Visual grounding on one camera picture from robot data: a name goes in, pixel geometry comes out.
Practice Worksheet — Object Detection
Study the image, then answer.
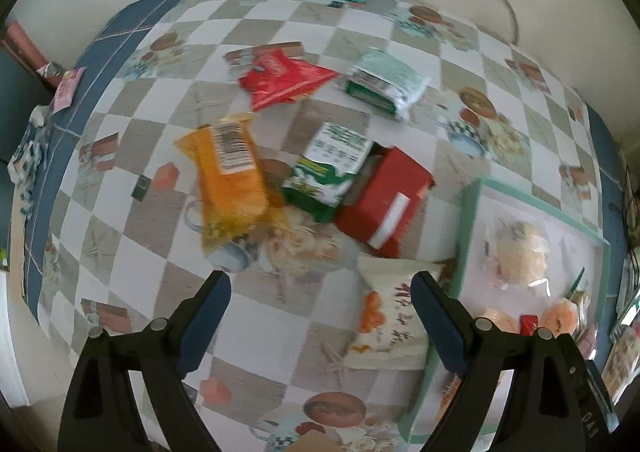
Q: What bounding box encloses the orange flat snack packet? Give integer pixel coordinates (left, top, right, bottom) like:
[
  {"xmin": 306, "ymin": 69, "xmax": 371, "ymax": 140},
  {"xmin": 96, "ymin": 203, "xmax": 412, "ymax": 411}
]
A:
[{"xmin": 472, "ymin": 309, "xmax": 519, "ymax": 333}]

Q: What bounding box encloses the blue white plastic pack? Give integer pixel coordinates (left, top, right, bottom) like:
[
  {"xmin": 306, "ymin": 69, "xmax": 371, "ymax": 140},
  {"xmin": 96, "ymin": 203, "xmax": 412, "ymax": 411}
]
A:
[{"xmin": 8, "ymin": 103, "xmax": 52, "ymax": 215}]

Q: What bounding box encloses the green white snack packet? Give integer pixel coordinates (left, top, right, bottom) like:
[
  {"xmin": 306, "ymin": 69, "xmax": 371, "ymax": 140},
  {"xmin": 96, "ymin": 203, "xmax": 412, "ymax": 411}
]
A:
[{"xmin": 281, "ymin": 121, "xmax": 376, "ymax": 224}]

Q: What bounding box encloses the red box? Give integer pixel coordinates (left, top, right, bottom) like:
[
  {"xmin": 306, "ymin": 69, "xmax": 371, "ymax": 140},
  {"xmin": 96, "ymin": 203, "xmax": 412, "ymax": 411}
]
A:
[{"xmin": 333, "ymin": 146, "xmax": 435, "ymax": 259}]

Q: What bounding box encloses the yellow snack packet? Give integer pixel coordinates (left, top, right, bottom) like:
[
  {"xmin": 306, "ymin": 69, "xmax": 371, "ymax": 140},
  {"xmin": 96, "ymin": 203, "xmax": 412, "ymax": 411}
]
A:
[{"xmin": 174, "ymin": 113, "xmax": 271, "ymax": 253}]

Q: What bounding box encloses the checkered tablecloth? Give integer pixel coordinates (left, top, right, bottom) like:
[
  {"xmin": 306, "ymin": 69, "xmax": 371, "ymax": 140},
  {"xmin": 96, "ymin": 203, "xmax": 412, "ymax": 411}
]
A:
[{"xmin": 7, "ymin": 0, "xmax": 627, "ymax": 452}]

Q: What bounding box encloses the clear bag of pastry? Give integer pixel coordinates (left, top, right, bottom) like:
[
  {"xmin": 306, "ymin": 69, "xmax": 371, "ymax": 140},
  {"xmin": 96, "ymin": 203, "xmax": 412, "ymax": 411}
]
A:
[{"xmin": 481, "ymin": 218, "xmax": 552, "ymax": 291}]

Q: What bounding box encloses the pale green snack packet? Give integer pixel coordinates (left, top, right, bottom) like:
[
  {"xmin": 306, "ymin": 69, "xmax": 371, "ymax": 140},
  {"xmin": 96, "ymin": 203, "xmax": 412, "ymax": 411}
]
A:
[{"xmin": 344, "ymin": 47, "xmax": 432, "ymax": 123}]

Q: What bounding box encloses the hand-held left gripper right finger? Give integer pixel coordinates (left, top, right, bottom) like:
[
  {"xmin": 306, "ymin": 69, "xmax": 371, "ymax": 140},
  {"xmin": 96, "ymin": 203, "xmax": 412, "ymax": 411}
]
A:
[{"xmin": 411, "ymin": 271, "xmax": 588, "ymax": 452}]

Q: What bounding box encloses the green rimmed white tray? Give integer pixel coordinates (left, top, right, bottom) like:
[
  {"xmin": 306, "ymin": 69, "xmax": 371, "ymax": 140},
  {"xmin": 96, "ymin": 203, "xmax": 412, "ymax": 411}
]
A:
[{"xmin": 399, "ymin": 179, "xmax": 612, "ymax": 445}]

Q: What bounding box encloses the pink rolled tube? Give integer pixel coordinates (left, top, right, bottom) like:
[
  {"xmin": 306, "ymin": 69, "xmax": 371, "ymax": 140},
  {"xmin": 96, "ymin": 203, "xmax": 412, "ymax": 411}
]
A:
[{"xmin": 1, "ymin": 20, "xmax": 52, "ymax": 74}]

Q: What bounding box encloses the orange round snack packet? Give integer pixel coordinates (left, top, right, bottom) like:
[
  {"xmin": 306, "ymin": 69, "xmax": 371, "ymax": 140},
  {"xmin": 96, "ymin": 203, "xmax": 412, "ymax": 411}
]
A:
[{"xmin": 542, "ymin": 298, "xmax": 581, "ymax": 339}]

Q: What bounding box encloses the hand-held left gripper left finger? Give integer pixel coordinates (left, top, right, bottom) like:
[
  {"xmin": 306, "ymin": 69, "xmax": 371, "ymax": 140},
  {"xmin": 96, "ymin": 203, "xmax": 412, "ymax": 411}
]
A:
[{"xmin": 57, "ymin": 270, "xmax": 232, "ymax": 452}]

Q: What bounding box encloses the red snack packet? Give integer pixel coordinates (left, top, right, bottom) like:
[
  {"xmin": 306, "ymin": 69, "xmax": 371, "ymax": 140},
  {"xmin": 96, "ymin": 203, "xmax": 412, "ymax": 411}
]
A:
[{"xmin": 238, "ymin": 52, "xmax": 341, "ymax": 113}]

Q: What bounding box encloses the dark wardrobe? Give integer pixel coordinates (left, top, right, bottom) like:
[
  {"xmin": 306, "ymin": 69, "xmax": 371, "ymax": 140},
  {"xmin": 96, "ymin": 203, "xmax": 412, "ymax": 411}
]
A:
[{"xmin": 0, "ymin": 44, "xmax": 42, "ymax": 165}]

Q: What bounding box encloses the small green packet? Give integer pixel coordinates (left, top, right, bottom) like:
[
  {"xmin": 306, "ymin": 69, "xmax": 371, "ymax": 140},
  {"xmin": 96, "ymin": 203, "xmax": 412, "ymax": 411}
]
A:
[{"xmin": 566, "ymin": 266, "xmax": 592, "ymax": 303}]

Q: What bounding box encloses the orange white snack bag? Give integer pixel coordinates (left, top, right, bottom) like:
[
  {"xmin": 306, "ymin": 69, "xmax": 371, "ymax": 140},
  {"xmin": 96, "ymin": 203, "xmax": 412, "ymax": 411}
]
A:
[{"xmin": 346, "ymin": 256, "xmax": 447, "ymax": 371}]

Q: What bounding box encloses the small pink wrapper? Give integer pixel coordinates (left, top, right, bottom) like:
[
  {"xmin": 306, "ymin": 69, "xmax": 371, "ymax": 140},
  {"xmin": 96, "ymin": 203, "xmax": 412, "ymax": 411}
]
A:
[{"xmin": 37, "ymin": 61, "xmax": 66, "ymax": 83}]

